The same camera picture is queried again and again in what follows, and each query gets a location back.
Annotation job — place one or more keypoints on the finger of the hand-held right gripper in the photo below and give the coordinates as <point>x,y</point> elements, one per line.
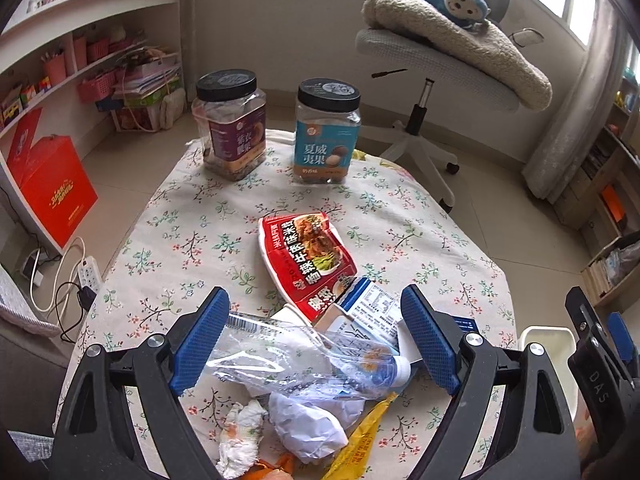
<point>595,385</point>
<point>621,337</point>

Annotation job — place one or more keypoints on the blue label nut jar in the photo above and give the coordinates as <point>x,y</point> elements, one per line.
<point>325,150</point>

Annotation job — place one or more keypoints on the blue monkey plush toy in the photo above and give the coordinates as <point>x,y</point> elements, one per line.
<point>460,2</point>

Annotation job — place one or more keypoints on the red food packet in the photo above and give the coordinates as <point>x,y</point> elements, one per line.
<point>305,255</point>

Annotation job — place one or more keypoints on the stack of books and papers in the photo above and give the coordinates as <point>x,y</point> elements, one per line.
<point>145,80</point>

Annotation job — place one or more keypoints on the pink pen holder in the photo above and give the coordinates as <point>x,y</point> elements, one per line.
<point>55,67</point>

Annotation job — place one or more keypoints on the wooden bookshelf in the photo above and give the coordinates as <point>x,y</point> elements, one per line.
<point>600,175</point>

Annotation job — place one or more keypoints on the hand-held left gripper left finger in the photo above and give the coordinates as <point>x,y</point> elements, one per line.
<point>200,342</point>

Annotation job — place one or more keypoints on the white plastic bin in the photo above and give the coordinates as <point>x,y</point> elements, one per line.
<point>550,341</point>

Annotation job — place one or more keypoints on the grey woven cushion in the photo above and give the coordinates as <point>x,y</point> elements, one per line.
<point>20,305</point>

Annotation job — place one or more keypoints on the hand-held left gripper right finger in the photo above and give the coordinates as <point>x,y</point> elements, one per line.
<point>431,342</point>

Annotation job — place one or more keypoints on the orange peel piece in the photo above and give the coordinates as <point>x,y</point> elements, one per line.
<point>280,464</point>

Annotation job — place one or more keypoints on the floral tablecloth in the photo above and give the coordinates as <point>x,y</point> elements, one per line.
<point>200,240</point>

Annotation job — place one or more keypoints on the white paper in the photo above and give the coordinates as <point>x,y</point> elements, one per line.
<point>305,425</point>

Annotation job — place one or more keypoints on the grey curtain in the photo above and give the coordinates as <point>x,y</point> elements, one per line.
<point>575,135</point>

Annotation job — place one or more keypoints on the dark blue milk carton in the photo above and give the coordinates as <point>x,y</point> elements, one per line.
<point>372,310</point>

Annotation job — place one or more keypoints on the yellow plastic wrapper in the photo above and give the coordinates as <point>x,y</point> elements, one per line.
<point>357,445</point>

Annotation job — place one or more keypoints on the purple label nut jar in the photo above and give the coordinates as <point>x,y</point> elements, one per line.
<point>235,140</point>

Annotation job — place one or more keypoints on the white power strip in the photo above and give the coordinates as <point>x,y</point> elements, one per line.
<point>89,272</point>

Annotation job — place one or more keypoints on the crushed clear plastic bottle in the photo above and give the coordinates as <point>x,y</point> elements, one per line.
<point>280,355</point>

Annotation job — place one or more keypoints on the grey office chair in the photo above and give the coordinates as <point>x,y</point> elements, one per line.
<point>450,77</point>

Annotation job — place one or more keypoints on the pink storage basket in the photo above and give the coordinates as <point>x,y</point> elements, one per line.
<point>97,85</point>

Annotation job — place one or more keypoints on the red gift box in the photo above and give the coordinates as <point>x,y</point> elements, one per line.
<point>50,185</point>

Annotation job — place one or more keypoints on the stained tissue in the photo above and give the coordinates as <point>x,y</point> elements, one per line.
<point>240,435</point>

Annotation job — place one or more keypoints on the beige fleece blanket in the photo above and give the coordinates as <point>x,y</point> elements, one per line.
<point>480,45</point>

